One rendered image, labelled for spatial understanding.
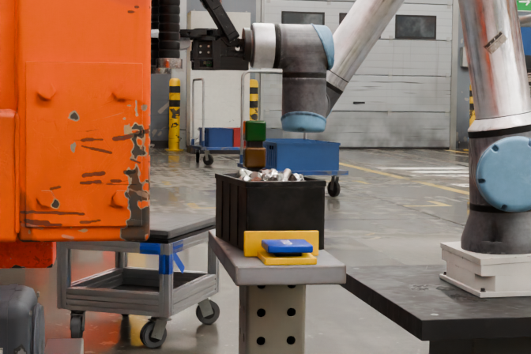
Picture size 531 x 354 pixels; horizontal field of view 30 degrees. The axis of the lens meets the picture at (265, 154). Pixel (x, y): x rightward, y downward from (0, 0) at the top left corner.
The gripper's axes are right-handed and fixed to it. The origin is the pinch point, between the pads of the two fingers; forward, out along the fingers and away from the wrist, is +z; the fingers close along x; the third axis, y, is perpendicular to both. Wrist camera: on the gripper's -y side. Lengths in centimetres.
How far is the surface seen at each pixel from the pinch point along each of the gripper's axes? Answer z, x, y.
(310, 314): -56, 119, 83
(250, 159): -18.7, -14.5, 24.3
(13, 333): 20, -57, 46
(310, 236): -24, -45, 35
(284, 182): -21, -40, 27
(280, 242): -19, -50, 35
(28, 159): 16, -77, 21
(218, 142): -100, 892, 59
